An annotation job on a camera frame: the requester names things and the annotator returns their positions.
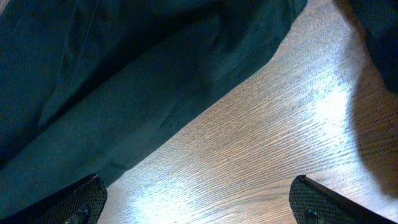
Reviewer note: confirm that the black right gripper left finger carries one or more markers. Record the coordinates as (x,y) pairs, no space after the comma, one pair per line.
(80,202)

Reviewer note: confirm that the black trousers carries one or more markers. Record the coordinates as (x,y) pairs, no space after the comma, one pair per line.
(95,86)

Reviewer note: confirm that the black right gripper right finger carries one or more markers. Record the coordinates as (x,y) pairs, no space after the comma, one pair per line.
(313,203)

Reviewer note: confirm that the black garment right pile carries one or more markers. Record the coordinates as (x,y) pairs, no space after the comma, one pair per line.
(378,19)

